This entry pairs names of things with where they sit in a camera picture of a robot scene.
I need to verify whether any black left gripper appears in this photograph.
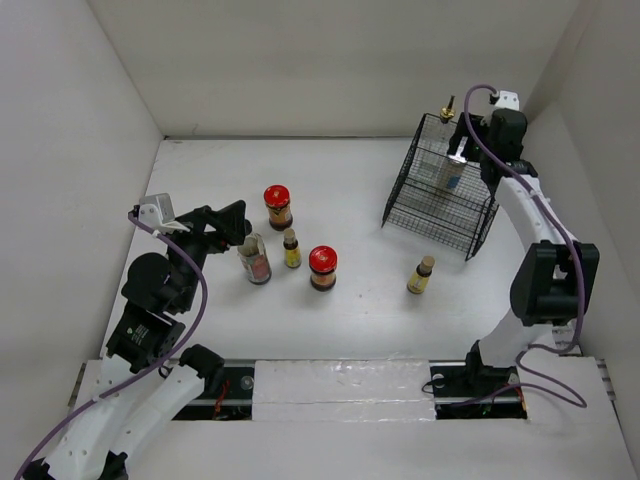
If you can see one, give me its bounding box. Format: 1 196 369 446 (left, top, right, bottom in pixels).
165 198 245 309

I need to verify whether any silver lid white jar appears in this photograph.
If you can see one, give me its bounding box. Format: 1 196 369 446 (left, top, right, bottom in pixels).
441 155 467 190

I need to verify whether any clear glass oil bottle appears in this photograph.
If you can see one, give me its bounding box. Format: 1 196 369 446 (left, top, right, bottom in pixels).
420 95 455 192

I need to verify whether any black cap sauce bottle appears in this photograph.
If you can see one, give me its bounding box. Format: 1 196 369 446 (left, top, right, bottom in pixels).
237 232 272 285

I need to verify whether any red lid sauce jar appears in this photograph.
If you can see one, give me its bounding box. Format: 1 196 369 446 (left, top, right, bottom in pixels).
263 184 293 231

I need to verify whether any small yellow label bottle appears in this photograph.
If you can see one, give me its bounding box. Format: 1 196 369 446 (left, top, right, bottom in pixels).
283 228 301 269

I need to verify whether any red lid chili jar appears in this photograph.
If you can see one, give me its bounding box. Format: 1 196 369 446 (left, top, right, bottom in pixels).
308 245 338 292

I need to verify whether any yellow bottle cork cap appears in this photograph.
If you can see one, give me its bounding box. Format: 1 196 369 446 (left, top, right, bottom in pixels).
407 256 436 294

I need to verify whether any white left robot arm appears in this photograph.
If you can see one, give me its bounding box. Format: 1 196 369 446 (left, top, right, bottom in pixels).
16 194 251 479

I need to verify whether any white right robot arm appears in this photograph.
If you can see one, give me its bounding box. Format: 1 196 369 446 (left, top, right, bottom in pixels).
443 108 600 401

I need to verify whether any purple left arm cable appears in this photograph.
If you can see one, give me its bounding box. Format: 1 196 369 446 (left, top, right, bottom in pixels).
12 212 209 480

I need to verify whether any black wire basket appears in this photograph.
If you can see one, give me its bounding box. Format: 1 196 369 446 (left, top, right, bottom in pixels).
382 113 498 260

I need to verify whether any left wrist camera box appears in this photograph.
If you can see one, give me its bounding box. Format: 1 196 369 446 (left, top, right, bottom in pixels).
133 193 179 233

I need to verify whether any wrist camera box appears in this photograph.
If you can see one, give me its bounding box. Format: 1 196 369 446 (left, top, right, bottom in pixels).
489 90 520 111
133 193 179 233

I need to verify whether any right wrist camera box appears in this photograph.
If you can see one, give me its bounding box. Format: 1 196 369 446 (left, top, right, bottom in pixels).
489 90 520 111

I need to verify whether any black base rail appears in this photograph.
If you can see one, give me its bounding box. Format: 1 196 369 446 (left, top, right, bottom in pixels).
176 359 527 423

